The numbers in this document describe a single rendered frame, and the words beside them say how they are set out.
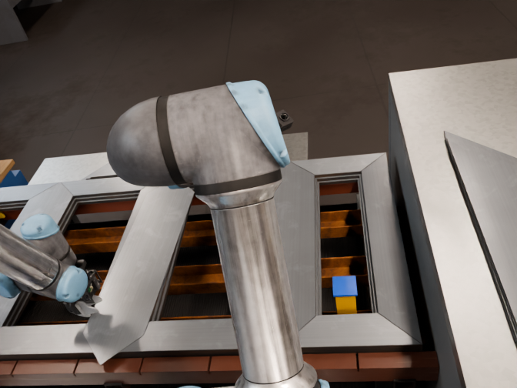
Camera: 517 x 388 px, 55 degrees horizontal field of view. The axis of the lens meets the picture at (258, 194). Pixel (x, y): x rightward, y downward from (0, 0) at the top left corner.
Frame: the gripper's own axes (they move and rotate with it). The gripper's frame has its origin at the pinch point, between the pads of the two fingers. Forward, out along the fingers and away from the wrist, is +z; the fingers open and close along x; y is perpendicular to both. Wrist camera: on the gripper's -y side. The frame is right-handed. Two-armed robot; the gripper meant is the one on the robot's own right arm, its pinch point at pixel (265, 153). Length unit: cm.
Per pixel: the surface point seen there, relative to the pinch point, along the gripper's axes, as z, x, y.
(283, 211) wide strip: 24.8, 10.8, 3.2
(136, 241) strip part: 24, -8, 47
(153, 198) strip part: 35, -22, 37
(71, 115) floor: 241, -209, 84
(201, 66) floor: 267, -194, -33
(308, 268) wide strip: 10.7, 31.0, 8.1
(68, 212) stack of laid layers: 38, -37, 65
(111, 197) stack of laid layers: 40, -34, 50
